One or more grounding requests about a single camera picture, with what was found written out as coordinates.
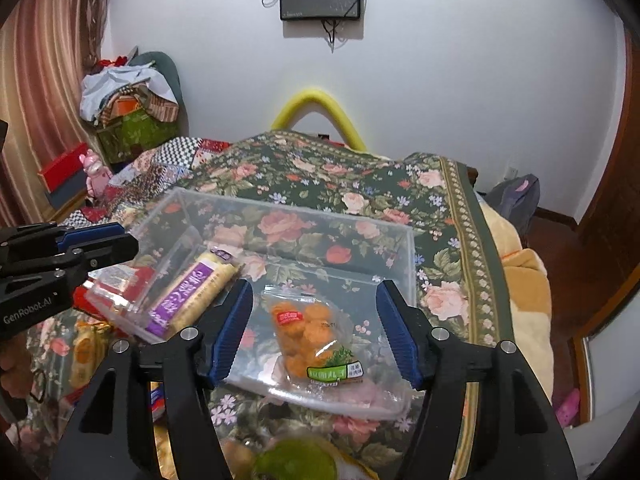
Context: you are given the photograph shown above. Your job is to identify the red snack bag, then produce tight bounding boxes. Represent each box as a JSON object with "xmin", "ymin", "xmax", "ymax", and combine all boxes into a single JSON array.
[{"xmin": 85, "ymin": 263, "xmax": 154, "ymax": 320}]

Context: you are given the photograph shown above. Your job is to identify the purple biscuit pack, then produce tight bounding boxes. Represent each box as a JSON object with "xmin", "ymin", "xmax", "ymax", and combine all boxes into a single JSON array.
[{"xmin": 144, "ymin": 247, "xmax": 240, "ymax": 340}]

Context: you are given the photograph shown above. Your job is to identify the green lid jar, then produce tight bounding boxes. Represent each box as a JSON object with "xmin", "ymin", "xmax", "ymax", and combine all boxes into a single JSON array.
[{"xmin": 252, "ymin": 439, "xmax": 337, "ymax": 480}]

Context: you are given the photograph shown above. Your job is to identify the clear plastic storage bin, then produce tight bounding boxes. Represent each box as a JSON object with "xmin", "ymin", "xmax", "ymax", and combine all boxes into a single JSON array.
[{"xmin": 87, "ymin": 188, "xmax": 416, "ymax": 420}]

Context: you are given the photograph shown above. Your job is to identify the orange fried snack bag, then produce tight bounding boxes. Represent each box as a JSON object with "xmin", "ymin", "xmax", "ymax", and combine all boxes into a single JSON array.
[{"xmin": 260, "ymin": 285, "xmax": 370, "ymax": 398}]

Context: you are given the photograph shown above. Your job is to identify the yellow puff snack bag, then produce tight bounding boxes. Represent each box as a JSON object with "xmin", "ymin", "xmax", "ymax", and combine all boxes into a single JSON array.
[{"xmin": 70, "ymin": 321, "xmax": 112, "ymax": 389}]

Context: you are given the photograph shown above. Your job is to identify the grey box under red box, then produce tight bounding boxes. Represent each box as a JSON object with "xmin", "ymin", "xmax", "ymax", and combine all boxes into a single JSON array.
[{"xmin": 44, "ymin": 170, "xmax": 87, "ymax": 209}]

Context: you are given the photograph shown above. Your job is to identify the pink plush toy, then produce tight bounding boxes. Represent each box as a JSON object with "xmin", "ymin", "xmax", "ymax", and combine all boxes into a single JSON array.
[{"xmin": 79, "ymin": 148, "xmax": 113, "ymax": 200}]

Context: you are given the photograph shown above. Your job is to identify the patchwork quilt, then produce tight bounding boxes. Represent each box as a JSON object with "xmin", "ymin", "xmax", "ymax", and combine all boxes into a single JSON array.
[{"xmin": 62, "ymin": 136, "xmax": 231, "ymax": 229}]

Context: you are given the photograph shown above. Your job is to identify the floral green bedspread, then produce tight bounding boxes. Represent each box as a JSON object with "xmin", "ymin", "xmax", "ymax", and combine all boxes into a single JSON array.
[{"xmin": 14, "ymin": 129, "xmax": 516, "ymax": 480}]

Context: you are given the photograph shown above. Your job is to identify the beige blanket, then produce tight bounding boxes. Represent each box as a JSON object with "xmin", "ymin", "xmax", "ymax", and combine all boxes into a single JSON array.
[{"xmin": 480, "ymin": 200, "xmax": 554, "ymax": 399}]

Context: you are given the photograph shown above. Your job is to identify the pile of clothes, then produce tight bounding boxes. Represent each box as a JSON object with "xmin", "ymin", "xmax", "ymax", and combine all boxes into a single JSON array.
[{"xmin": 79, "ymin": 56, "xmax": 179, "ymax": 167}]

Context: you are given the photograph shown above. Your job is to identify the wooden door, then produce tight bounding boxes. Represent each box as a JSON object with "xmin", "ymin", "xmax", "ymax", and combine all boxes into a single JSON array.
[{"xmin": 578, "ymin": 35, "xmax": 639, "ymax": 326}]

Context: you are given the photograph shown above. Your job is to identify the striped pink curtain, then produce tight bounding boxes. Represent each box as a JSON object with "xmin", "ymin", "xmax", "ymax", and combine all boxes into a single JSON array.
[{"xmin": 1, "ymin": 0, "xmax": 108, "ymax": 226}]

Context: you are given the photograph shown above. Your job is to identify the green armchair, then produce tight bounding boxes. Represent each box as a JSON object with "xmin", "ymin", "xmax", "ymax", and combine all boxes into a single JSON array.
[{"xmin": 129, "ymin": 51, "xmax": 189, "ymax": 136}]

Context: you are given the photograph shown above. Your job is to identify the grey backpack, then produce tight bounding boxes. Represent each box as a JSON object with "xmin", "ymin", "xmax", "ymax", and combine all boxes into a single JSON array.
[{"xmin": 484, "ymin": 174, "xmax": 540, "ymax": 238}]

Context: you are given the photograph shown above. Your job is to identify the yellow foam tube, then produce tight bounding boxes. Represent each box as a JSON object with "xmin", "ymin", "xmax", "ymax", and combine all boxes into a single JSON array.
[{"xmin": 270, "ymin": 87, "xmax": 368, "ymax": 153}]

